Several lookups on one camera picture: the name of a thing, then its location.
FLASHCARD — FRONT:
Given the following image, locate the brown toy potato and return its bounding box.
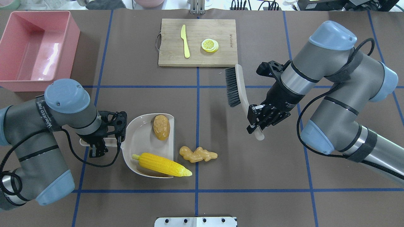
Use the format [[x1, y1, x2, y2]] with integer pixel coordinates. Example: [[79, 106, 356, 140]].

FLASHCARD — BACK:
[[153, 115, 170, 141]]

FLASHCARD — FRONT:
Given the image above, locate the yellow toy lemon slice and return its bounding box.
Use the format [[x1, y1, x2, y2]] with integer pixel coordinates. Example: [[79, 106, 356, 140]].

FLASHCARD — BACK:
[[201, 38, 219, 53]]

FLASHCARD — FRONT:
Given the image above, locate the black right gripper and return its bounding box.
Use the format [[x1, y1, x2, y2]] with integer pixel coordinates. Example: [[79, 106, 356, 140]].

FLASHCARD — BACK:
[[247, 61, 304, 134]]

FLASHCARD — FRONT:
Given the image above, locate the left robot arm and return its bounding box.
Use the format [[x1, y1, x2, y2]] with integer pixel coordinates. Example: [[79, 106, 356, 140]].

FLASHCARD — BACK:
[[1, 79, 127, 212]]

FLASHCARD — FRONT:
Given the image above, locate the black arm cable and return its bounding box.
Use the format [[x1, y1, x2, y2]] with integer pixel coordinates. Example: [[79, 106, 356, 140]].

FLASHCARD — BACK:
[[0, 126, 122, 207], [296, 38, 376, 158]]

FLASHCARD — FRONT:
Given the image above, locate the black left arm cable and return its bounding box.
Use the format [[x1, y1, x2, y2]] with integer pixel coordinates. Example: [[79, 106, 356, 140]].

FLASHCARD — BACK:
[[0, 126, 122, 207]]

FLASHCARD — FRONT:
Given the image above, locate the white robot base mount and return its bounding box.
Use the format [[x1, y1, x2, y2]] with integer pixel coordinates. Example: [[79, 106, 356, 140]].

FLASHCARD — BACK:
[[154, 217, 238, 227]]

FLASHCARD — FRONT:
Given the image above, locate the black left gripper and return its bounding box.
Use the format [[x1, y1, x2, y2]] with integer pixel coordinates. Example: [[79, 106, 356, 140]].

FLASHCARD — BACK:
[[77, 111, 128, 158]]

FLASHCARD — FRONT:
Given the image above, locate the bamboo cutting board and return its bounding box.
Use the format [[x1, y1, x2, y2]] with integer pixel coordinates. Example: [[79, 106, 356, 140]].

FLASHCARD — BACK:
[[158, 19, 238, 67]]

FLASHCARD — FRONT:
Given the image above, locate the yellow toy corn cob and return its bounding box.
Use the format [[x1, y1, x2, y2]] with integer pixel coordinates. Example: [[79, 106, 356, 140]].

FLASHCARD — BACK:
[[132, 153, 193, 177]]

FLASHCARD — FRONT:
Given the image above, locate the pink plastic bin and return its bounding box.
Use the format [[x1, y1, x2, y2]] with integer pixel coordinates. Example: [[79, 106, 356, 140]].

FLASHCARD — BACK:
[[0, 11, 80, 92]]

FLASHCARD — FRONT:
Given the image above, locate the yellow plastic knife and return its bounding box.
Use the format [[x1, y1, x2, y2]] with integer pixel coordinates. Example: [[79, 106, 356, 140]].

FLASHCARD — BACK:
[[180, 24, 190, 59]]

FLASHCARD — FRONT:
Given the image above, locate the beige dustpan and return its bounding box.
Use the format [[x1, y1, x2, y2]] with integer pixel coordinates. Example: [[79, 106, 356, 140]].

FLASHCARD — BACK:
[[80, 113, 175, 179]]

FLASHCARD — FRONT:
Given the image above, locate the beige brush with black bristles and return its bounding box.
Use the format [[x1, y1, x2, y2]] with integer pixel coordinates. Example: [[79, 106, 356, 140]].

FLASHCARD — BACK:
[[225, 64, 265, 141]]

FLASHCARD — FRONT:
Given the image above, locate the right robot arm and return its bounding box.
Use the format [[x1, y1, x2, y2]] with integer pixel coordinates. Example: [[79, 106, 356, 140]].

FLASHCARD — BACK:
[[247, 20, 403, 184]]

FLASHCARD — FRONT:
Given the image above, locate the tan toy ginger root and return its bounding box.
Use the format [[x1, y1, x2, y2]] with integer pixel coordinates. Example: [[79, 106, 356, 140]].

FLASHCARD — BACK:
[[179, 146, 218, 163]]

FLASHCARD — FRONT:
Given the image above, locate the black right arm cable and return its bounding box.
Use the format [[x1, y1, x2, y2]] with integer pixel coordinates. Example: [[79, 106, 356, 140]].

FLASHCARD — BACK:
[[296, 38, 376, 158]]

